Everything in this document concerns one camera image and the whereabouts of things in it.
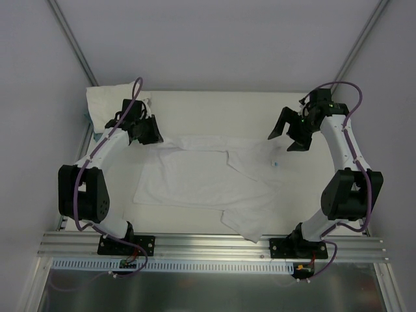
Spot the white t shirt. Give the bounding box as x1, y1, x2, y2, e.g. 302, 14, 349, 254
86, 82, 134, 134
133, 135, 283, 242

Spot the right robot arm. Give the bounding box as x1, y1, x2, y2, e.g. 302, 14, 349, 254
268, 86, 384, 259

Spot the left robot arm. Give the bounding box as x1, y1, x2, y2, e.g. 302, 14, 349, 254
58, 99, 163, 254

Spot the folded blue t shirt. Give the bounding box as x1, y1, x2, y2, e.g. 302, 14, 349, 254
84, 112, 102, 142

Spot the folded white t shirt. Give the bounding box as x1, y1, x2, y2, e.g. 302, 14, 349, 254
86, 82, 134, 134

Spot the left side aluminium rail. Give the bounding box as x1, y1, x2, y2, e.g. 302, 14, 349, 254
55, 123, 93, 231

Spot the right aluminium frame post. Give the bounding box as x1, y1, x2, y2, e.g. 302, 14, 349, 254
334, 0, 391, 81

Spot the aluminium frame post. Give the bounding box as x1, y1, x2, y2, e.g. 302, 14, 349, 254
334, 0, 391, 81
46, 0, 99, 86

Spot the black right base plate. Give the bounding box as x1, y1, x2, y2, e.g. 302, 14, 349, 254
269, 237, 328, 259

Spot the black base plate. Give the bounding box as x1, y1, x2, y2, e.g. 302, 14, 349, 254
97, 235, 155, 257
269, 237, 328, 259

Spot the left aluminium frame post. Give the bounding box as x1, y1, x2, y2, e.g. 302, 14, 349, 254
46, 0, 99, 86

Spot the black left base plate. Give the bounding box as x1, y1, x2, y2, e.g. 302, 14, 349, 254
97, 235, 155, 257

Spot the aluminium front rail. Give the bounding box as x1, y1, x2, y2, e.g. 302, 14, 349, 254
36, 231, 390, 263

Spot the white slotted cable duct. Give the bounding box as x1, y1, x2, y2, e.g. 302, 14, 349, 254
51, 257, 294, 275

